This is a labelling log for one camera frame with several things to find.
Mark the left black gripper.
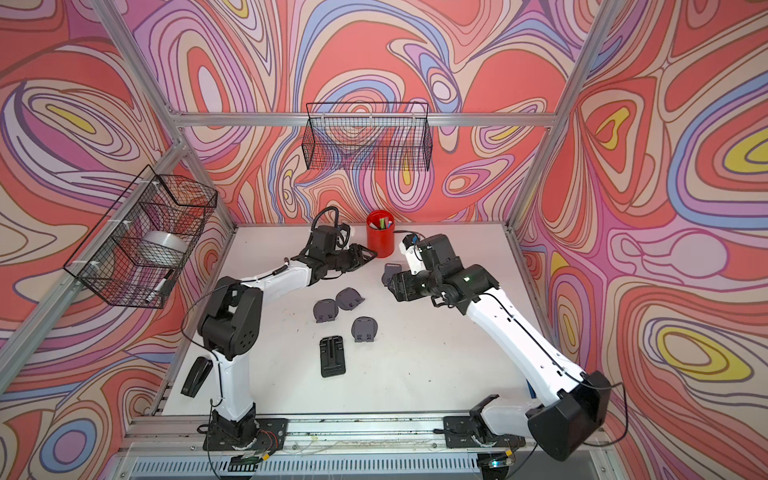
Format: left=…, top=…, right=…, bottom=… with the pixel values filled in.
left=323, top=244, right=377, bottom=274

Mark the grey phone stand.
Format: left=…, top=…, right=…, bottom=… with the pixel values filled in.
left=381, top=263, right=403, bottom=286
left=312, top=298, right=340, bottom=323
left=351, top=316, right=378, bottom=343
left=335, top=287, right=365, bottom=311

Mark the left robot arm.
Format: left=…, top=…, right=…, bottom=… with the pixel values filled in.
left=181, top=207, right=378, bottom=451

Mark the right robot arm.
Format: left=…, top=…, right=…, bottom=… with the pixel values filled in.
left=388, top=233, right=617, bottom=461

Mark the black rectangular phone holder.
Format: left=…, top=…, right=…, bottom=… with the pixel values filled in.
left=319, top=335, right=346, bottom=378

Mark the red pen cup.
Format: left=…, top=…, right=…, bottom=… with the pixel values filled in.
left=366, top=210, right=395, bottom=258

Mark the black stapler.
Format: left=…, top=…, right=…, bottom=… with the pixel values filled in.
left=181, top=356, right=213, bottom=398

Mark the silver tape roll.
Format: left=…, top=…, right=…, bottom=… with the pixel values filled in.
left=138, top=230, right=188, bottom=268

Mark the black marker in basket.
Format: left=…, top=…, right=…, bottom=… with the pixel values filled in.
left=145, top=269, right=174, bottom=303

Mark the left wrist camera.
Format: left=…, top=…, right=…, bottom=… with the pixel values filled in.
left=335, top=223, right=351, bottom=250

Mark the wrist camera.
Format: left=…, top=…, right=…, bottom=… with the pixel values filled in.
left=335, top=223, right=351, bottom=250
left=399, top=233, right=425, bottom=275

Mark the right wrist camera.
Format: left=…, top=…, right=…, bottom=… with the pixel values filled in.
left=399, top=233, right=425, bottom=275

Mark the back wire basket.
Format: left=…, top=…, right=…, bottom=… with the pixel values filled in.
left=301, top=100, right=433, bottom=172

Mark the wire basket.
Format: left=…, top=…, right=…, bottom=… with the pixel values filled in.
left=301, top=100, right=433, bottom=172
left=63, top=167, right=218, bottom=309

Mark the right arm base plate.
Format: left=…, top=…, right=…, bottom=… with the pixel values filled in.
left=440, top=415, right=526, bottom=451

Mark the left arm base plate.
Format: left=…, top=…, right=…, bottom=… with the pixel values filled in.
left=203, top=417, right=289, bottom=453

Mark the left wire basket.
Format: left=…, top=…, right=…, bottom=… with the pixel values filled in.
left=63, top=167, right=218, bottom=309

